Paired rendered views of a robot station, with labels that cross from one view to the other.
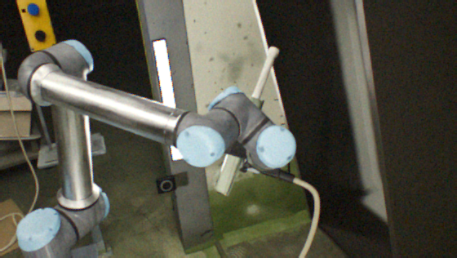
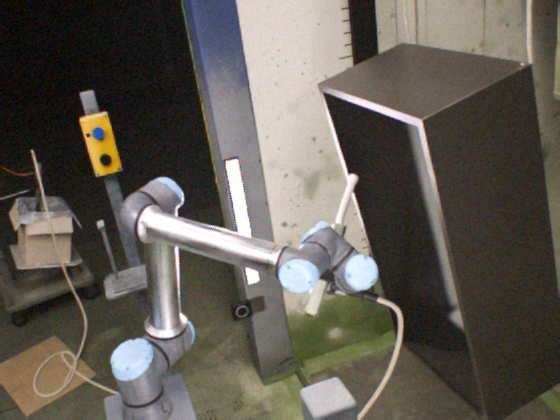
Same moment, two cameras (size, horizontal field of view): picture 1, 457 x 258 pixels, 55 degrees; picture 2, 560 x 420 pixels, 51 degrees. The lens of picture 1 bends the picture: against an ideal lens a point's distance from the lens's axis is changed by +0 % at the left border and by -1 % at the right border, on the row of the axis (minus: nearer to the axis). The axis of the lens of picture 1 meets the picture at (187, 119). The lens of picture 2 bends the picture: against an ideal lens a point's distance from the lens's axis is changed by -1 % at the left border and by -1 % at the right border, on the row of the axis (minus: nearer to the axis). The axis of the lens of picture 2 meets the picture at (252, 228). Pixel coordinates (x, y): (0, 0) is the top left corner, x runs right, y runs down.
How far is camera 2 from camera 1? 0.58 m
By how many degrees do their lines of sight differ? 2
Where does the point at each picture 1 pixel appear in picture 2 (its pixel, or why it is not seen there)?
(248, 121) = (336, 251)
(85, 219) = (174, 347)
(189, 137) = (290, 269)
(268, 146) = (355, 272)
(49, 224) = (144, 354)
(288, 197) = (373, 318)
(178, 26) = (250, 144)
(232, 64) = (307, 180)
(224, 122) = (317, 255)
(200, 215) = (278, 342)
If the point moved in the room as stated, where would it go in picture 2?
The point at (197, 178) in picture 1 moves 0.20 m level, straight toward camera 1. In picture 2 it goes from (274, 302) to (280, 325)
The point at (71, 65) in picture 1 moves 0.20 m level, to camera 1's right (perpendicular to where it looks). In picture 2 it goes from (166, 203) to (230, 191)
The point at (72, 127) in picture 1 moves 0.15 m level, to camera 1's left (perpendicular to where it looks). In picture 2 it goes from (164, 259) to (119, 268)
